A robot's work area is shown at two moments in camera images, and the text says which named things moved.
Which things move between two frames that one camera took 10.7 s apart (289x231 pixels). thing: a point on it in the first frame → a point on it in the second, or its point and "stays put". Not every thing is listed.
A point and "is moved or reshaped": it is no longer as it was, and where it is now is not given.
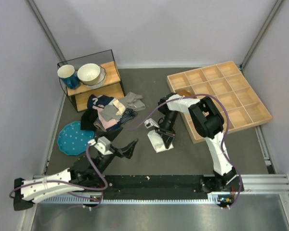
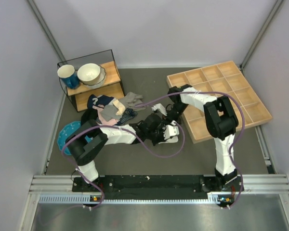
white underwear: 157,141 is moved or reshaped
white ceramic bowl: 89,73 stays put
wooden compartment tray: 225,81 stays put
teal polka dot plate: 72,140 stays put
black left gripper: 126,151 → 162,137
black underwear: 87,118 stays put
